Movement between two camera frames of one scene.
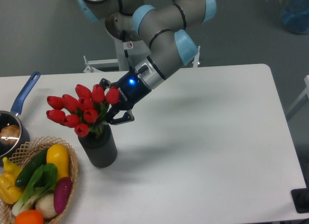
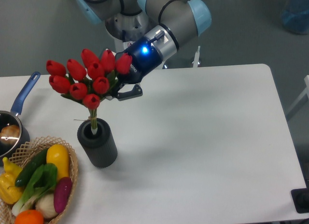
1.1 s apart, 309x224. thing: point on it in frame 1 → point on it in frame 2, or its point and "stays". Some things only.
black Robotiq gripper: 132,90 → 146,59
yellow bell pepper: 9,193 stays
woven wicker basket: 21,156 stays
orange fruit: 29,217 stays
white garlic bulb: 45,203 stays
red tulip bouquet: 85,109 → 88,83
